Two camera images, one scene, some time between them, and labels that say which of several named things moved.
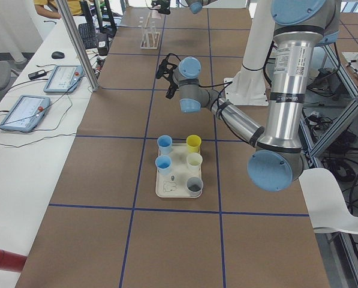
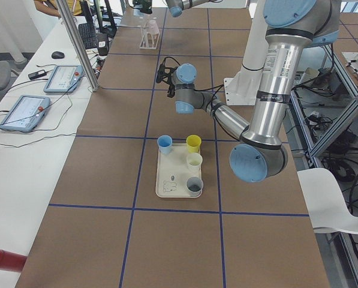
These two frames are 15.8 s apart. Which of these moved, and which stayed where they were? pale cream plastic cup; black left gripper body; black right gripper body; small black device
Moved: black right gripper body
Stayed: small black device; pale cream plastic cup; black left gripper body
